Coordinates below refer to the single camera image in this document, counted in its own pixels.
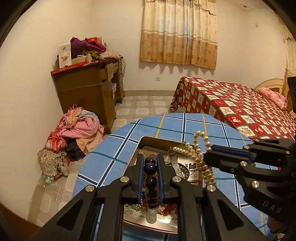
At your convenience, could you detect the red knot tassel ornament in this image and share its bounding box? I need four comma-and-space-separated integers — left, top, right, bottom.
157, 204, 177, 216

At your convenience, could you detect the silver metal watch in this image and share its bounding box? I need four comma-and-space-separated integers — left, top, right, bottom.
169, 148, 190, 180

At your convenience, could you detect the white pearl necklace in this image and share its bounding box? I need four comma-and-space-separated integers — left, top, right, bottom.
171, 131, 217, 186

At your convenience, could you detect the dark blue bead bracelet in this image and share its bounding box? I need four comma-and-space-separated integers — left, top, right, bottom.
142, 154, 160, 210

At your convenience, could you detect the person's right hand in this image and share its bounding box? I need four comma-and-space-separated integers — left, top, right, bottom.
267, 216, 295, 236

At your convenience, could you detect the red patterned bed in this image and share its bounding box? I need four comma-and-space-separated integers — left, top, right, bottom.
170, 77, 295, 140

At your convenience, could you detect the pink pillow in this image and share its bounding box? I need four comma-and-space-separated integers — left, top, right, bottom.
258, 87, 288, 110

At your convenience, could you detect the green jade bangle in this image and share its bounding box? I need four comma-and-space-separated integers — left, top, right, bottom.
145, 208, 157, 224

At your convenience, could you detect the blue plaid tablecloth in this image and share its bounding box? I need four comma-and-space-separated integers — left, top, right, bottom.
73, 113, 276, 240

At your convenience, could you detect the cream wooden headboard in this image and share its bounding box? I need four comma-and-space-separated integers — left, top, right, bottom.
255, 78, 292, 112

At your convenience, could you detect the pink metal tin box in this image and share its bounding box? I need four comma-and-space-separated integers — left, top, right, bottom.
123, 136, 203, 234

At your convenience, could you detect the clothes pile on floor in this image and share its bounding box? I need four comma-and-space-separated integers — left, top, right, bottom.
37, 104, 106, 180

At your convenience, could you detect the brown wooden cabinet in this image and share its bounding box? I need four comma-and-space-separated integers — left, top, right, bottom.
51, 58, 125, 134

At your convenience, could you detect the beige window curtain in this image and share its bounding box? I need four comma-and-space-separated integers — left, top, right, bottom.
140, 1, 218, 70

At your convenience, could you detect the white product box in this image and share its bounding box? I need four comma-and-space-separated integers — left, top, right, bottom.
58, 42, 72, 68

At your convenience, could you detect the clothes pile on cabinet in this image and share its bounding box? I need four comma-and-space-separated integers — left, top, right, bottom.
70, 37, 120, 60

